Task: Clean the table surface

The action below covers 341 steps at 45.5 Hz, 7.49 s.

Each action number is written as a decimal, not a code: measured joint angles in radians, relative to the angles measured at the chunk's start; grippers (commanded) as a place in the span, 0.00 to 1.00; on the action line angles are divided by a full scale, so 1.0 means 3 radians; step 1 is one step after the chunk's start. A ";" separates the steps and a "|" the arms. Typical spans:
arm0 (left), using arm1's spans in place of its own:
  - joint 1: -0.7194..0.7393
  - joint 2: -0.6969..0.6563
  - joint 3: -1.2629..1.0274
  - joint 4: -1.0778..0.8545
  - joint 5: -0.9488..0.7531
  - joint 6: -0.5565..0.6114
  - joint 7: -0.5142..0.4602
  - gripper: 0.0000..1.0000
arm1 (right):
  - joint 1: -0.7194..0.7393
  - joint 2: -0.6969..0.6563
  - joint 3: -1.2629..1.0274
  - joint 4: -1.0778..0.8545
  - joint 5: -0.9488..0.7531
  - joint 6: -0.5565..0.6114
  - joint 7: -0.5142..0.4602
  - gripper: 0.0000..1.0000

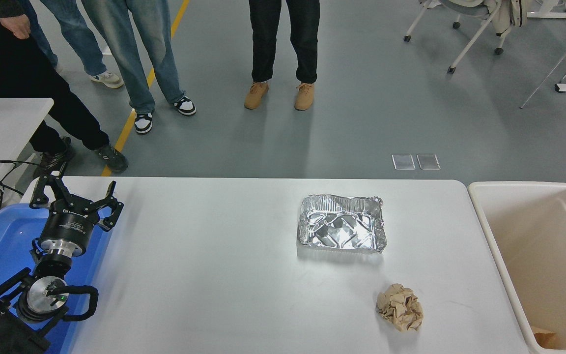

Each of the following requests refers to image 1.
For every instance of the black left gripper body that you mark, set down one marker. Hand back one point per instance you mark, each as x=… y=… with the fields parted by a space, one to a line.
x=65 y=226

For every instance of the silver foil tray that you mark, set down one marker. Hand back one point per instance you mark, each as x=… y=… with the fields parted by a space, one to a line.
x=342 y=226

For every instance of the person's hand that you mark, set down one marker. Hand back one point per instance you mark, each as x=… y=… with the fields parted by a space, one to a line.
x=17 y=25

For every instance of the clear floor plate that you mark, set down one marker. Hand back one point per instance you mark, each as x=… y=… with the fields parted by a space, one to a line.
x=428 y=162
x=404 y=162

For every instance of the crumpled tan paper ball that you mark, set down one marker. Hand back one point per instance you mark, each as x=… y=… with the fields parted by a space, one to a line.
x=400 y=307

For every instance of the white chair with casters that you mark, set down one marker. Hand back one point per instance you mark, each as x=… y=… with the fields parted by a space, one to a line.
x=465 y=5

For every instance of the large pale bin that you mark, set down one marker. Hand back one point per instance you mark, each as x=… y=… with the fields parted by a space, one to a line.
x=533 y=246

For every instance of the pale cloth on chair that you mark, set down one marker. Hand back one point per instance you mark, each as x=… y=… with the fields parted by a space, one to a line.
x=509 y=14

